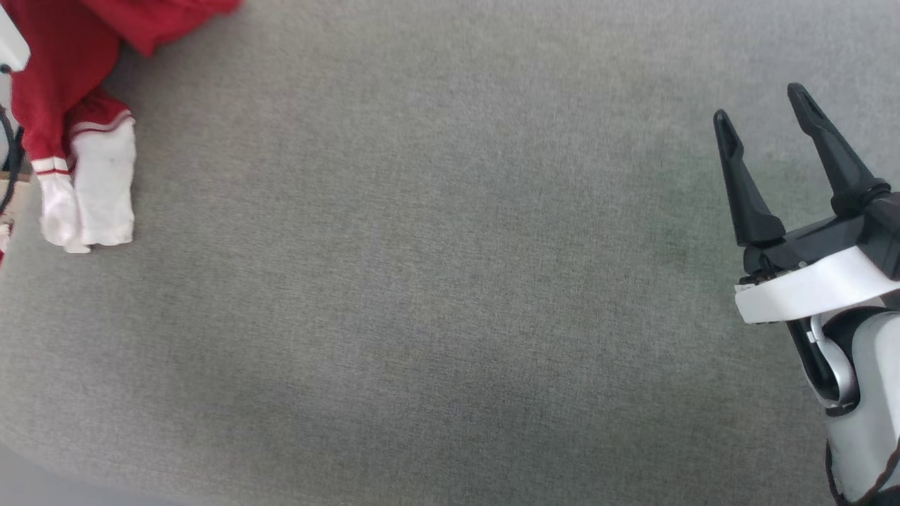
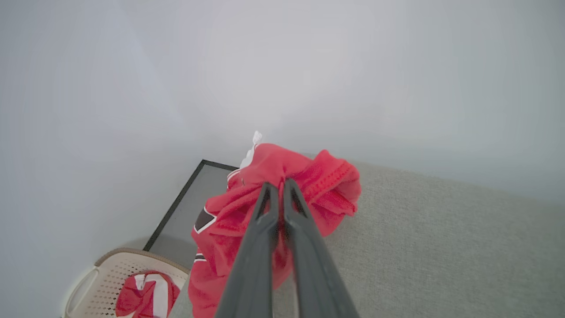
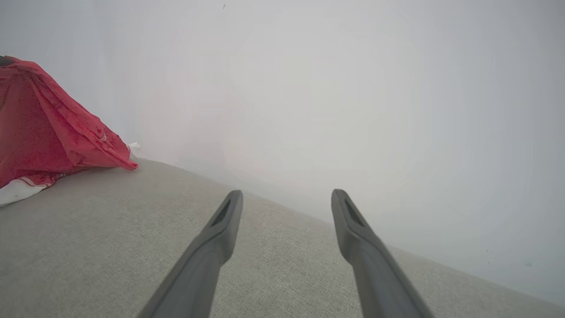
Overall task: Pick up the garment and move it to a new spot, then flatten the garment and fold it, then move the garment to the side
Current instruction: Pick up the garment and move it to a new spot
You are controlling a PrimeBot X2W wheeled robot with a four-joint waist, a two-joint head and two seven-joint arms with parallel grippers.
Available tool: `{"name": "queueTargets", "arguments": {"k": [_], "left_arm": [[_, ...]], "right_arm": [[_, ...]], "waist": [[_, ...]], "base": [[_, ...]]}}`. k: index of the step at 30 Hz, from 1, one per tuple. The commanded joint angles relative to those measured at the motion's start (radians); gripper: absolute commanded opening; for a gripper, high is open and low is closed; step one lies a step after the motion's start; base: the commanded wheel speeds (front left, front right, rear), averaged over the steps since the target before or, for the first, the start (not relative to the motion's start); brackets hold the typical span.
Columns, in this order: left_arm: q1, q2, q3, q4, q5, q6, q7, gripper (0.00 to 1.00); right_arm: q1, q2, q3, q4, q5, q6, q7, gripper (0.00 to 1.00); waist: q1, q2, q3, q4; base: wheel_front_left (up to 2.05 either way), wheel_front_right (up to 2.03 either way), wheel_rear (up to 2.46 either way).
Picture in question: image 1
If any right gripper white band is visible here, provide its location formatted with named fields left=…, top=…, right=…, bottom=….
left=713, top=82, right=900, bottom=325

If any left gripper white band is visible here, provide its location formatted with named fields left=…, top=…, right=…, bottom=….
left=0, top=4, right=31, bottom=72

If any red jersey with white sleeves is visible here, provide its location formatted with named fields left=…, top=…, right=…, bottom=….
left=0, top=0, right=242, bottom=254

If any thin dark right arm cable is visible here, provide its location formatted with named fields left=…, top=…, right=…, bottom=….
left=824, top=437, right=900, bottom=506

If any grey fabric sofa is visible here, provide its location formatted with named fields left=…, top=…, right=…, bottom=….
left=0, top=0, right=900, bottom=506

